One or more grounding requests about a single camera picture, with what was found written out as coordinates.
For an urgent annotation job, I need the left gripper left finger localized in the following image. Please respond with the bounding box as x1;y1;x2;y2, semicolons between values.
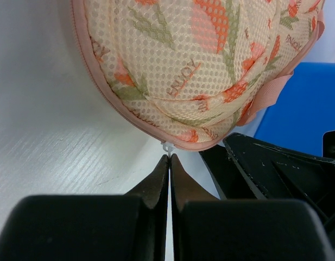
0;156;168;260

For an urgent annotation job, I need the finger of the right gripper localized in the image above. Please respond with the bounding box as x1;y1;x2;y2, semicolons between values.
223;133;335;231
199;145;265;200

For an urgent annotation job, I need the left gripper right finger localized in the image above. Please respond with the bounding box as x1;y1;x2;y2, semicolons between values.
169;154;335;260

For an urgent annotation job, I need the white zipper pull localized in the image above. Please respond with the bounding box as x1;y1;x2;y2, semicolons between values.
161;141;175;158

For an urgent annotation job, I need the floral mesh laundry bag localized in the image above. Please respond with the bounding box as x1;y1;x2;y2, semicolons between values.
70;1;325;151

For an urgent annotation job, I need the blue plastic bin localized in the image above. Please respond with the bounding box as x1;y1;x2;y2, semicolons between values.
255;63;335;158

